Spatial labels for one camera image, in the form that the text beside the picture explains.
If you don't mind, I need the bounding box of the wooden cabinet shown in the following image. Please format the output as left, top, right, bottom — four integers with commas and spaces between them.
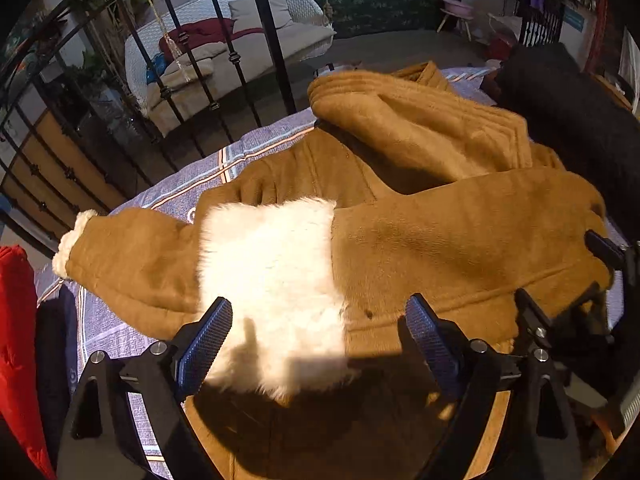
0, 107, 118, 233

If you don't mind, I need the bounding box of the pink stool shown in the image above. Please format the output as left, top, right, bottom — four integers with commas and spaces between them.
437, 0, 476, 41

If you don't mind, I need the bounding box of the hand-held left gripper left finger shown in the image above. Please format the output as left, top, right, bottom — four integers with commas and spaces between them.
56, 296, 234, 480

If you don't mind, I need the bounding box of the black iron railing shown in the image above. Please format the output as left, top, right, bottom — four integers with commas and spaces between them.
0, 0, 336, 241

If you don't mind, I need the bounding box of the white wicker swing sofa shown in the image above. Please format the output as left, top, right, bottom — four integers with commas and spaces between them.
124, 0, 337, 136

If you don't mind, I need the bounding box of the green patterned tablecloth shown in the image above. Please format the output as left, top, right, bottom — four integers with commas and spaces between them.
290, 0, 463, 40

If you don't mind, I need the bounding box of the red cloth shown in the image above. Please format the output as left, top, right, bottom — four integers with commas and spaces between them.
159, 17, 266, 53

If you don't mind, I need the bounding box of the dark navy garment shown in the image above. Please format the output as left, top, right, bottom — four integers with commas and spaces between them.
34, 285, 81, 468

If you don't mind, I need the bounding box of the beige seat cloth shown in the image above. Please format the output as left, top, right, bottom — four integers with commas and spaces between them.
150, 42, 226, 111

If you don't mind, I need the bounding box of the brown suede fur-lined coat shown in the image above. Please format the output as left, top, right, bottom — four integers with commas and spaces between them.
52, 60, 621, 480

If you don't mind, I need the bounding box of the red down jacket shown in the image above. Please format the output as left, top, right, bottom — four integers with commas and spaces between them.
0, 244, 57, 480

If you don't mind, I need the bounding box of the beige cushion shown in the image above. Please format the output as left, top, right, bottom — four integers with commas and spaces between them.
227, 0, 293, 31

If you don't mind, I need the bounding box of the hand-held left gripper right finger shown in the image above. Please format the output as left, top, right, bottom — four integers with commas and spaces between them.
397, 293, 583, 480

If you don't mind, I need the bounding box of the black metal rack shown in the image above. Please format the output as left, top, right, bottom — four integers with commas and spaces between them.
517, 0, 566, 48

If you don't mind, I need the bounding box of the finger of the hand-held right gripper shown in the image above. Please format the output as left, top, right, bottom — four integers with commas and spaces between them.
584, 229, 626, 273
514, 287, 556, 356

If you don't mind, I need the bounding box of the black fuzzy garment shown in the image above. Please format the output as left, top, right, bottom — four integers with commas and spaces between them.
482, 41, 640, 241

